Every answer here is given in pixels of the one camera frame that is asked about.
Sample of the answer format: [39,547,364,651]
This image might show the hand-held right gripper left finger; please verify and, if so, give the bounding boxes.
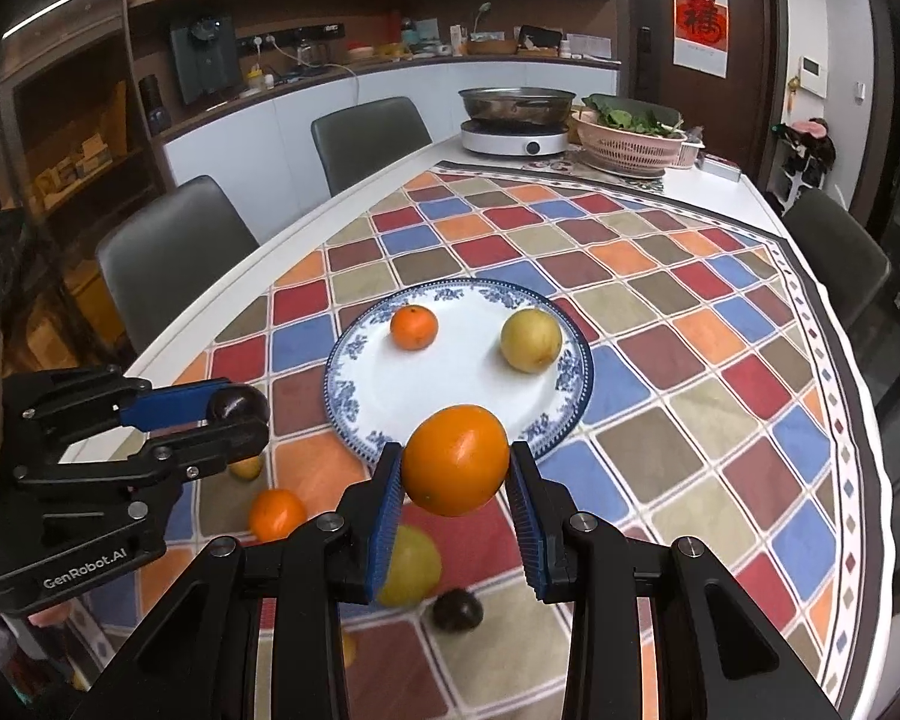
[75,442,406,720]

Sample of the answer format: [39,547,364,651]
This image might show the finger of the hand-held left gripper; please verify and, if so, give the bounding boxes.
[130,412,272,482]
[118,381,232,434]

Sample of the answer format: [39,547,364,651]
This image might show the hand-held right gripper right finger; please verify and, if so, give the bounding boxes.
[505,441,845,720]

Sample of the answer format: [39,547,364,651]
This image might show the dark purple passion fruit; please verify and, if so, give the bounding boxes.
[430,589,485,633]
[211,384,272,423]

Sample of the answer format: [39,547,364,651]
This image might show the large orange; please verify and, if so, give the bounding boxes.
[401,404,512,518]

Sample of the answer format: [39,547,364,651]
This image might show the blue and white plate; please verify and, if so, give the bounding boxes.
[323,278,596,463]

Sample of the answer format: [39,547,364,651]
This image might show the large yellow pear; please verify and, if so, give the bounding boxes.
[377,524,444,609]

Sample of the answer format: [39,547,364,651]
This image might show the small mandarin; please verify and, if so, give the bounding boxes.
[248,488,309,544]
[389,304,440,352]

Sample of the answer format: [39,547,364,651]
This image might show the grey dining chair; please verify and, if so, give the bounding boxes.
[781,187,893,332]
[95,175,260,355]
[310,97,434,197]

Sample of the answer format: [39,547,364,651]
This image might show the yellow-green pear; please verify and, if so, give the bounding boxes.
[500,308,566,374]

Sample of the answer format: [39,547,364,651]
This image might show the colourful checked tablecloth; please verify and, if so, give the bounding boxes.
[67,157,882,720]

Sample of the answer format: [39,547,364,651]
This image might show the dark thermos bottle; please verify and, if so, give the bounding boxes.
[138,74,169,138]

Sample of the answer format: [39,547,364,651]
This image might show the white induction cooker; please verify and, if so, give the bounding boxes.
[460,120,572,156]

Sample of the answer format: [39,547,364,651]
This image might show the pink colander basket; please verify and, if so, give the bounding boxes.
[571,108,704,179]

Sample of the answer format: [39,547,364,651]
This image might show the wooden shelf cabinet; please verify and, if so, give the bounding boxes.
[120,0,622,143]

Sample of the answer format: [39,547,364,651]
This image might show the leafy green vegetables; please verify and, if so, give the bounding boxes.
[583,93,685,139]

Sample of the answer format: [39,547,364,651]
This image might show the steel pot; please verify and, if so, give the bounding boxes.
[457,86,578,130]

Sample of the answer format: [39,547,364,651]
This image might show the brown wooden door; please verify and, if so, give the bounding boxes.
[621,0,788,185]

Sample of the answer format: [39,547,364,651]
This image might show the white cable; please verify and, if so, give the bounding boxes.
[270,34,361,102]

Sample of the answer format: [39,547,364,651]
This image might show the white wall intercom panel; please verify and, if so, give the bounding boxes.
[796,57,828,98]

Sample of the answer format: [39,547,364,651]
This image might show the red and white wall poster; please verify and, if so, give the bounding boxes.
[672,0,731,80]

